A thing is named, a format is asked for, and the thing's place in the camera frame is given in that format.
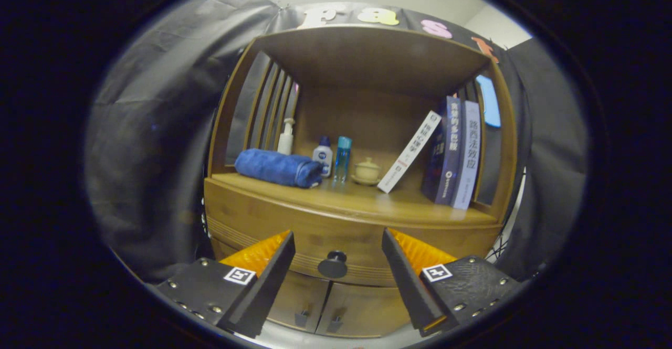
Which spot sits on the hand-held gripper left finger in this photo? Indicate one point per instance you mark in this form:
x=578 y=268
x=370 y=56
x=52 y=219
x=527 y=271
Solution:
x=273 y=281

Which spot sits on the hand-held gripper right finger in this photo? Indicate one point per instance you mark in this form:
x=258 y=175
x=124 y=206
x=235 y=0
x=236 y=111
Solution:
x=407 y=281

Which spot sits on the wooden drawer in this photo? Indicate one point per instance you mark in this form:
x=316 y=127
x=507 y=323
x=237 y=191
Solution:
x=336 y=236

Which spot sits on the wooden cabinet door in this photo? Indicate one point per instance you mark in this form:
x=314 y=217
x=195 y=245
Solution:
x=302 y=296
x=367 y=307

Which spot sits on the wooden countertop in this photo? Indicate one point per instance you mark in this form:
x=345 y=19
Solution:
x=367 y=199

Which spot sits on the wooden cabinet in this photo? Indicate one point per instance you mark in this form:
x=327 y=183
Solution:
x=367 y=123

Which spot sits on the black backdrop stand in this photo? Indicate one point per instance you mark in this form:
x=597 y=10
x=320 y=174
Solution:
x=499 y=244

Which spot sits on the blue rolled towel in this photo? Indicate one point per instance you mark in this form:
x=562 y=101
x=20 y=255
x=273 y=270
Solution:
x=273 y=166

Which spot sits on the beige lidded teacup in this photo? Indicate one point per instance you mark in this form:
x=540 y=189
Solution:
x=366 y=171

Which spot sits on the white book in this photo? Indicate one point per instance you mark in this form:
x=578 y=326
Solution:
x=409 y=152

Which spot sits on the dark blue book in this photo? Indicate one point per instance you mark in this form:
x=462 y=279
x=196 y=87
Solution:
x=446 y=155

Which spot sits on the white bottle with blue cap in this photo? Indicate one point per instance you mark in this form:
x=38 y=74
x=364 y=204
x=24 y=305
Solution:
x=322 y=156

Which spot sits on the clear blue bottle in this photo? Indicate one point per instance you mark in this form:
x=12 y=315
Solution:
x=342 y=157

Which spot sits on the white pump bottle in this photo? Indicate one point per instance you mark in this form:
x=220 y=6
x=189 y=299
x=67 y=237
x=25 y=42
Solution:
x=285 y=141

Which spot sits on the light purple book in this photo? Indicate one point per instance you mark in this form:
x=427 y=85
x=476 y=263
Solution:
x=469 y=155

